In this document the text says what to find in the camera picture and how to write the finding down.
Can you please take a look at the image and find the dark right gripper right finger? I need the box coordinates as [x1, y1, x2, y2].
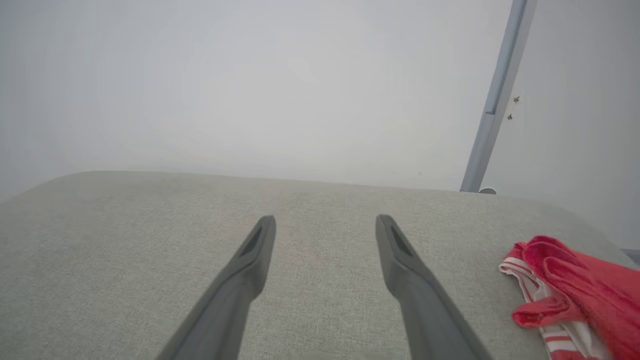
[375, 214, 495, 360]

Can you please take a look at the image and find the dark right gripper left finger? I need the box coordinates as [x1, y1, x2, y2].
[154, 215, 277, 360]

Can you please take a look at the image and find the red and white shirt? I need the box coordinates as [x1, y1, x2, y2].
[498, 235, 640, 360]

